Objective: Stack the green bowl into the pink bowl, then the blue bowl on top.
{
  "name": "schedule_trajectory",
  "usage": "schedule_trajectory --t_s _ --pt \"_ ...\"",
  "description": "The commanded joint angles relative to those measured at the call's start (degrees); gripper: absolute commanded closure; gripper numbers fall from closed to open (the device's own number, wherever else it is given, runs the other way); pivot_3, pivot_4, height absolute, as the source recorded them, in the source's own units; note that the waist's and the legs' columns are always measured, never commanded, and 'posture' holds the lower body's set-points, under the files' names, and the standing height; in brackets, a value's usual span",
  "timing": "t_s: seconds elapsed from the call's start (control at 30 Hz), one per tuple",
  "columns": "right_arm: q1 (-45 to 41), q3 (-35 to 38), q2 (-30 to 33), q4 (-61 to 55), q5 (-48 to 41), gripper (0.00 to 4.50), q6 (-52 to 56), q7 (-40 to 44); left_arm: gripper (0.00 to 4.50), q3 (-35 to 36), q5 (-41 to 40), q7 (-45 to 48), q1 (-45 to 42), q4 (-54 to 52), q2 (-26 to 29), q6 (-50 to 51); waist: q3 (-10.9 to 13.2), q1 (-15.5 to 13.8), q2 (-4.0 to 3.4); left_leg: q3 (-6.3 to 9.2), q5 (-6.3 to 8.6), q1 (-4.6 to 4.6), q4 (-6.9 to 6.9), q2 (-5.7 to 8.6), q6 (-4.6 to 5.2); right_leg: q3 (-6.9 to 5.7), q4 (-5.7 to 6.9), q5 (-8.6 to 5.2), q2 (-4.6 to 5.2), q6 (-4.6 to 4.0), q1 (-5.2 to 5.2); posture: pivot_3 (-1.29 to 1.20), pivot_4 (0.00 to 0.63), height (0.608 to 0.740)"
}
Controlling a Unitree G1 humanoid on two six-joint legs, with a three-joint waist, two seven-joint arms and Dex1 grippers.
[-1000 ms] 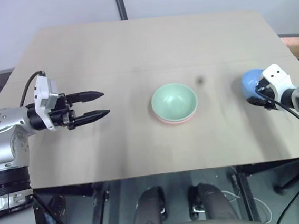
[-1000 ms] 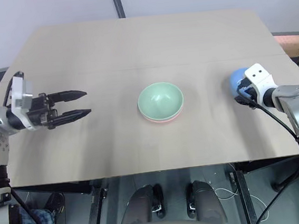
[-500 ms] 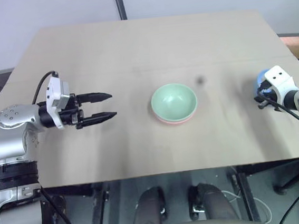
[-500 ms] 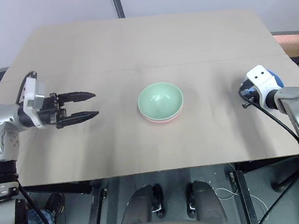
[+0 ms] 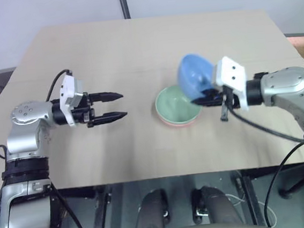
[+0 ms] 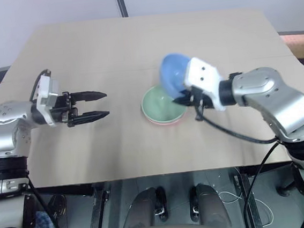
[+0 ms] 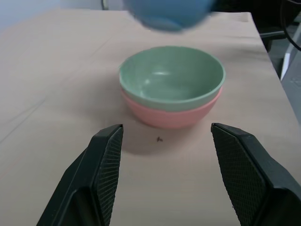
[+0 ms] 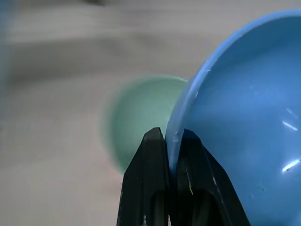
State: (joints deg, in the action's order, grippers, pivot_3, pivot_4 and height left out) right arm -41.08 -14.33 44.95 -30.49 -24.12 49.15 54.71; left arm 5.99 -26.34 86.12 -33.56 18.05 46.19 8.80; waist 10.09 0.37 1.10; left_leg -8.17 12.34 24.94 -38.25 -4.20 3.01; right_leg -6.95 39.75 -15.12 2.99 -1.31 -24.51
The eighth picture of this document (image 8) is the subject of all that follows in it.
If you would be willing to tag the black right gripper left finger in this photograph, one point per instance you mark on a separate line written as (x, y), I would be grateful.
(143, 179)

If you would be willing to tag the blue plastic bowl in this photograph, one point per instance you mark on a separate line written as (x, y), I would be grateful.
(244, 113)

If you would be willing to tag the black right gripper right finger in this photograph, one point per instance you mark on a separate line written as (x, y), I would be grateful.
(200, 179)

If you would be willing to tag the green plastic bowl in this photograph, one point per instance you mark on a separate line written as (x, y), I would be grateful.
(143, 106)

